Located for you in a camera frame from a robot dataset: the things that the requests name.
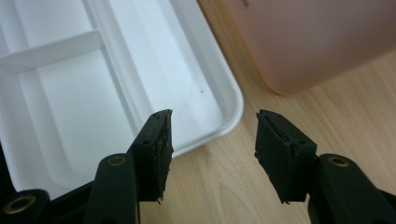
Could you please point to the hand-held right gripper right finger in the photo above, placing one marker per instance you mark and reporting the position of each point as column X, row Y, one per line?
column 283, row 155

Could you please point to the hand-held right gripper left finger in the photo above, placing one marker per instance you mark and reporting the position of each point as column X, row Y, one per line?
column 154, row 155

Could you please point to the white divided tray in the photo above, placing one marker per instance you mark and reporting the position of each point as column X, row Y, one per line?
column 93, row 109

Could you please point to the pink storage box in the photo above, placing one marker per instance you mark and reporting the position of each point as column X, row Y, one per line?
column 311, row 40

